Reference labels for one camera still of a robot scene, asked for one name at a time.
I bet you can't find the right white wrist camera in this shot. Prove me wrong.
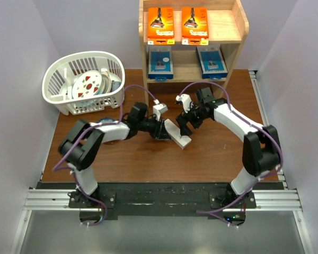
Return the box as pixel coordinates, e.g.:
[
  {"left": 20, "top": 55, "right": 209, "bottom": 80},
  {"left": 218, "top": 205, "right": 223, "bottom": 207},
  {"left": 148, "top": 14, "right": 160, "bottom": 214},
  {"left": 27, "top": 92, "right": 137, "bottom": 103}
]
[{"left": 175, "top": 94, "right": 193, "bottom": 113}]

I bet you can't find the orange razor package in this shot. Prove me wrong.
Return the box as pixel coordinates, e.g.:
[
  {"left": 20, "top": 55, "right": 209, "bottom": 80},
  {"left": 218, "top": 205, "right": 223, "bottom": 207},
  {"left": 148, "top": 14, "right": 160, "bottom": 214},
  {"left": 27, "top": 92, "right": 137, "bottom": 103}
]
[
  {"left": 181, "top": 7, "right": 209, "bottom": 46},
  {"left": 147, "top": 7, "right": 175, "bottom": 46}
]

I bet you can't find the blue razor box grey back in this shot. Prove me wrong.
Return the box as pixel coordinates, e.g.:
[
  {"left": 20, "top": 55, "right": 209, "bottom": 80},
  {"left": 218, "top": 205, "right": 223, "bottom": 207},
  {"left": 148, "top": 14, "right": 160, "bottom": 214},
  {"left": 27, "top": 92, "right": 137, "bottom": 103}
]
[{"left": 196, "top": 45, "right": 228, "bottom": 80}]

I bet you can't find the white slim razor box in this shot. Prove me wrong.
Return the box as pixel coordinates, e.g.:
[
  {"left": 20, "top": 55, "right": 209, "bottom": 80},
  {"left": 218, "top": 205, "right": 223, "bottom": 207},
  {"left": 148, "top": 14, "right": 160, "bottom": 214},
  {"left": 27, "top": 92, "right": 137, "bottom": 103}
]
[{"left": 171, "top": 121, "right": 192, "bottom": 149}]

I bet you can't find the wooden two-tier shelf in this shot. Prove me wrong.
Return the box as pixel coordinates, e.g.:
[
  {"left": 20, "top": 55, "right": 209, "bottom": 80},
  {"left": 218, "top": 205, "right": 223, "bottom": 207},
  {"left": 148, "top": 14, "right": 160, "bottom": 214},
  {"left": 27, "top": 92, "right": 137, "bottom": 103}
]
[{"left": 138, "top": 0, "right": 250, "bottom": 107}]

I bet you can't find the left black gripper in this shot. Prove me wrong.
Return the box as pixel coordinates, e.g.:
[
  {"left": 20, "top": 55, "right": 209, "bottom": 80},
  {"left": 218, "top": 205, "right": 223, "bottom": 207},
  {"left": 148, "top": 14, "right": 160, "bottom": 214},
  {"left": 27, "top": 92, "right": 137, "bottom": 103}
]
[{"left": 137, "top": 114, "right": 171, "bottom": 140}]

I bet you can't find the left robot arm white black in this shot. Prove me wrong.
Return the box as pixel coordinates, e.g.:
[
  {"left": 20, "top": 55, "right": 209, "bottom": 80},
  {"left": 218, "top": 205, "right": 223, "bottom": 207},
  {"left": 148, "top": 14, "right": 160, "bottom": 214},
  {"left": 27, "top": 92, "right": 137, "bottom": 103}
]
[{"left": 54, "top": 101, "right": 170, "bottom": 207}]

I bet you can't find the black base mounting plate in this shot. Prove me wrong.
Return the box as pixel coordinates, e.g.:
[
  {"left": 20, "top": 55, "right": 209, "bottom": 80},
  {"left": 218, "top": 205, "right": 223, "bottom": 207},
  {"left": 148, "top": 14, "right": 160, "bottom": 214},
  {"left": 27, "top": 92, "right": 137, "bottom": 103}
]
[{"left": 36, "top": 181, "right": 266, "bottom": 221}]

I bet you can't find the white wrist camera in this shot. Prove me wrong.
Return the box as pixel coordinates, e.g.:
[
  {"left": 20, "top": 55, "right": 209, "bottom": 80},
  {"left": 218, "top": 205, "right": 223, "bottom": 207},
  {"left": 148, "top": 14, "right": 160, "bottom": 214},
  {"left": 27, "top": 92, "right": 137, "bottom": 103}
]
[
  {"left": 153, "top": 99, "right": 168, "bottom": 121},
  {"left": 175, "top": 94, "right": 193, "bottom": 113}
]

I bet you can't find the white plate with card suits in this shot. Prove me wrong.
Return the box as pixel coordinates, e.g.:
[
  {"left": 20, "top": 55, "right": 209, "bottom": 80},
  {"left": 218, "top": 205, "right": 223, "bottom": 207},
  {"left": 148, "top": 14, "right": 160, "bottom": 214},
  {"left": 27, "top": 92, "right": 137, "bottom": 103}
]
[{"left": 72, "top": 70, "right": 102, "bottom": 99}]

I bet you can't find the blue patterned small bowl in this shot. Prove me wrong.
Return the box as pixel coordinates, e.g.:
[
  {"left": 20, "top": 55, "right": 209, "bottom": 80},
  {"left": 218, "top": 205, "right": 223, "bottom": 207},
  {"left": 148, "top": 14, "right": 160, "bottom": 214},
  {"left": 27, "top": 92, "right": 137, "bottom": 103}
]
[{"left": 97, "top": 117, "right": 117, "bottom": 124}]

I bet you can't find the aluminium rail frame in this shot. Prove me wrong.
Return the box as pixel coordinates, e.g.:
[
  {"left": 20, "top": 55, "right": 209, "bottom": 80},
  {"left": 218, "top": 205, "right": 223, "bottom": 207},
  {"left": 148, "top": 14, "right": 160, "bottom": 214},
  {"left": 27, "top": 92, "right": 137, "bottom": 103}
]
[{"left": 9, "top": 69, "right": 315, "bottom": 254}]

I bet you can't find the white plastic dish basket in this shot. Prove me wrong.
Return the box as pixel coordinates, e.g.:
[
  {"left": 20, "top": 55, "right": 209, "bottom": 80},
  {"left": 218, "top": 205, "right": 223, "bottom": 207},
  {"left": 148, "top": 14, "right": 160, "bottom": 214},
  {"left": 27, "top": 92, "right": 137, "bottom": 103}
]
[{"left": 42, "top": 51, "right": 125, "bottom": 115}]

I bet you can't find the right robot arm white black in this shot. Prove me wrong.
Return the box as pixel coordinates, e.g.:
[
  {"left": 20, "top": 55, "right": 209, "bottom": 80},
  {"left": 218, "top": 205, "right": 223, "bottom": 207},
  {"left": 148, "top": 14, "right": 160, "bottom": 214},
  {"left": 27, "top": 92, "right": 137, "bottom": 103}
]
[{"left": 175, "top": 87, "right": 283, "bottom": 209}]

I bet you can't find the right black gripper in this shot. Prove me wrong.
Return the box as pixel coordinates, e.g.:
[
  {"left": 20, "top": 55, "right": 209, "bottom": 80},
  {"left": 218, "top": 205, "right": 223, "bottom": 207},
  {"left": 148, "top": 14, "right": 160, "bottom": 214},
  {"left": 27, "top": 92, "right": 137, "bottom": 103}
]
[{"left": 175, "top": 102, "right": 208, "bottom": 137}]

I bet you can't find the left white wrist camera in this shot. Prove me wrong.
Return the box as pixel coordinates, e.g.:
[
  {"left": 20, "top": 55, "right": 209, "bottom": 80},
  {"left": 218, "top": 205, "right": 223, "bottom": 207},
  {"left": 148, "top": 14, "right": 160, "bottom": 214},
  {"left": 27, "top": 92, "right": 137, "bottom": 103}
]
[{"left": 153, "top": 99, "right": 168, "bottom": 121}]

